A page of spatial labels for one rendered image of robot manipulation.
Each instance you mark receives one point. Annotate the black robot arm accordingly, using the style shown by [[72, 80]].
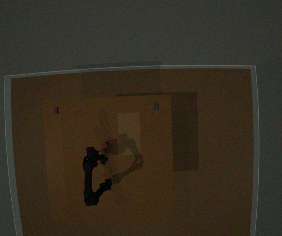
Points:
[[89, 162]]

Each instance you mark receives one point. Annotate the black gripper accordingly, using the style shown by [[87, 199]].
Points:
[[100, 157]]

